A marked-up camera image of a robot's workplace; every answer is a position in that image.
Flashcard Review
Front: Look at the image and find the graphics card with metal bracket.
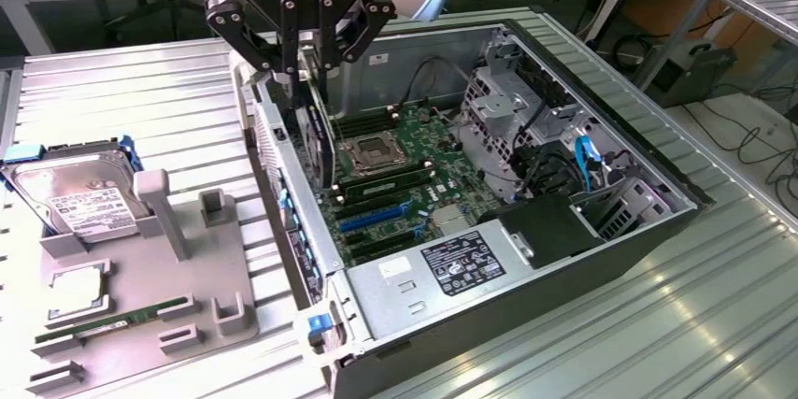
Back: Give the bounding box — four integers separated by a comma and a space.
287, 41, 342, 191

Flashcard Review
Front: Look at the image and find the green RAM stick in slot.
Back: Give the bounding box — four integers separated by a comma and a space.
342, 172, 435, 200

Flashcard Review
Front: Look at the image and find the silver hard disk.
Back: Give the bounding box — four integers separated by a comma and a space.
10, 150, 145, 244

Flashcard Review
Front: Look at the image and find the grey power supply unit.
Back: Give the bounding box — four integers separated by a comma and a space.
342, 219, 608, 342

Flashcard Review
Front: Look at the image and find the blue expansion slot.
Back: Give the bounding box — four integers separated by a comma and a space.
335, 205, 409, 233

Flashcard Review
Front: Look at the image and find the silver CPU chip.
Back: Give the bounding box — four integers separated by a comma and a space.
48, 270, 106, 314

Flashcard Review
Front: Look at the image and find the black wire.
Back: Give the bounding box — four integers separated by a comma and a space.
401, 57, 467, 111

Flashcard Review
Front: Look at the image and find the hard drive with blue caddy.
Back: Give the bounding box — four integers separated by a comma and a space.
0, 135, 146, 194

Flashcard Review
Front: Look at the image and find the black plastic shroud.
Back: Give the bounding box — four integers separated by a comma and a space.
477, 192, 608, 270

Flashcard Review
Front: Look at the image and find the metal frame table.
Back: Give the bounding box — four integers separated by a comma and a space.
641, 0, 798, 92

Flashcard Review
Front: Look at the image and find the green motherboard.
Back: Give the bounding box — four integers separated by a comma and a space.
290, 104, 508, 269

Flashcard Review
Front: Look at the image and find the blue wire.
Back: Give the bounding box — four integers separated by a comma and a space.
576, 135, 604, 194

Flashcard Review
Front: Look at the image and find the black box on floor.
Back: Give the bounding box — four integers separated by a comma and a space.
645, 41, 738, 108

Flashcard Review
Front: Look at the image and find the grey parts rack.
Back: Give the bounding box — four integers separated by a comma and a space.
24, 167, 263, 395

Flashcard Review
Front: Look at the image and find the metal disk bay cage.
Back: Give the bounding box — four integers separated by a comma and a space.
461, 66, 545, 185

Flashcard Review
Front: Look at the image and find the blue case latch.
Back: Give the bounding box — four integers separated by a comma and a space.
305, 312, 333, 339

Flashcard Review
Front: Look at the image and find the open black PC case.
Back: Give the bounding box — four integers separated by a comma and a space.
229, 18, 717, 399

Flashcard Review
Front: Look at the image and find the CPU socket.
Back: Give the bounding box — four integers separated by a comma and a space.
335, 135, 409, 177

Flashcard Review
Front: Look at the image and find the silver chipset heatsink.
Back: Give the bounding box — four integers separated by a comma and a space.
429, 207, 477, 237

